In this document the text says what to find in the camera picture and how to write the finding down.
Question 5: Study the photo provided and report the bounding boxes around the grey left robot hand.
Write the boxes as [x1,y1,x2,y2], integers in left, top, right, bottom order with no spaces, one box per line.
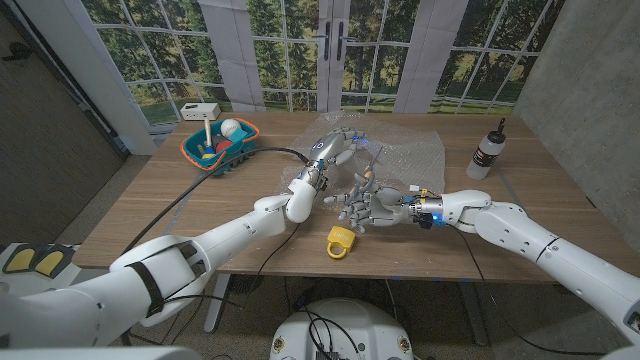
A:
[295,126,367,191]

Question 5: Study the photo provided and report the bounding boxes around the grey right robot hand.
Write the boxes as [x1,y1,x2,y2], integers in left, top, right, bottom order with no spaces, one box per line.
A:
[322,180,420,236]

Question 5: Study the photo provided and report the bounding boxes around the orange grey handled scissors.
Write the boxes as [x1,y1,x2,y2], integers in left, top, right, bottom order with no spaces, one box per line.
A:
[348,144,386,205]

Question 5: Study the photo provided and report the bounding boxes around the clear bubble wrap sheet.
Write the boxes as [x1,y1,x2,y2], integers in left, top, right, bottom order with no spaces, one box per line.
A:
[277,110,447,221]

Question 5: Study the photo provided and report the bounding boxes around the clear dispenser bottle black cap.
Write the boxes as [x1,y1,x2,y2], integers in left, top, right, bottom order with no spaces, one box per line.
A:
[466,117,507,181]

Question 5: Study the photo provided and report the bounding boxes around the teal basket orange rim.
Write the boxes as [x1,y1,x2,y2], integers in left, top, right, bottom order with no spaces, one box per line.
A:
[180,117,261,176]

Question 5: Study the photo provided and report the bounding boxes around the grey tape strip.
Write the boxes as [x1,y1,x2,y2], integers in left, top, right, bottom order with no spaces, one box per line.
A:
[162,172,201,237]

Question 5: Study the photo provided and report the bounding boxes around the yellow padlock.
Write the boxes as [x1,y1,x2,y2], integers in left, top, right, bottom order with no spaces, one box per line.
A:
[326,225,357,260]

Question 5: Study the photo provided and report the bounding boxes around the white baseball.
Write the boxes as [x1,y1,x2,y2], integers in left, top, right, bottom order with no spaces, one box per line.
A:
[220,118,243,139]

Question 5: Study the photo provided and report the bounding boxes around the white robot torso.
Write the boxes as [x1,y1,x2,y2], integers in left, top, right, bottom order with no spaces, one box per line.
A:
[269,298,415,360]

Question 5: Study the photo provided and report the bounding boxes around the printed forest window backdrop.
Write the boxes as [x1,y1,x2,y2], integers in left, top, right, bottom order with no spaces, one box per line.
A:
[79,0,569,126]

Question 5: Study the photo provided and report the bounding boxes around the white power box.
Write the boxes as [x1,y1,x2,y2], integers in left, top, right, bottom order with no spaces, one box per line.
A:
[179,102,222,122]

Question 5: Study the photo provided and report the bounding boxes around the grey table leg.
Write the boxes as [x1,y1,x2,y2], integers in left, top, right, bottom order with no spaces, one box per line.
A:
[457,282,490,347]

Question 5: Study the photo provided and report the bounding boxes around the black ribbed round object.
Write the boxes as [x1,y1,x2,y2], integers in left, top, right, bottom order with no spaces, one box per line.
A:
[228,273,265,295]

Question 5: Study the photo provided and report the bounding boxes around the black slipper yellow insole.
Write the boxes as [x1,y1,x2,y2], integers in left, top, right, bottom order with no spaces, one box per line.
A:
[32,244,76,279]
[2,243,41,275]

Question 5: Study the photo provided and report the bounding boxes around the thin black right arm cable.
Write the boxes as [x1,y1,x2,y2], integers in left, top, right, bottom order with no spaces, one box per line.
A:
[447,224,609,356]

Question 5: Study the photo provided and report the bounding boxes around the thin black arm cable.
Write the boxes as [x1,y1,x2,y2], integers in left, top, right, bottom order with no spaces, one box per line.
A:
[164,222,301,309]
[447,224,609,356]

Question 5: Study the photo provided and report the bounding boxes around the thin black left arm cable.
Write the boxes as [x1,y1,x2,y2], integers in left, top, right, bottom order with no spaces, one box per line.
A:
[164,222,301,309]

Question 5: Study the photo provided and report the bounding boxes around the wooden handled toy mallet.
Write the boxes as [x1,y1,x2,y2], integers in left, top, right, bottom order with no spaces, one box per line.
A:
[202,118,216,160]

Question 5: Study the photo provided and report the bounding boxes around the black torso cables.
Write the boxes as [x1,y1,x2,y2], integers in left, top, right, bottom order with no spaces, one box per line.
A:
[294,307,361,354]

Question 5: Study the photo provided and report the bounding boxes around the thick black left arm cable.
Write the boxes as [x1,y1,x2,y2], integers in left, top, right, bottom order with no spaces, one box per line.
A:
[121,146,310,255]

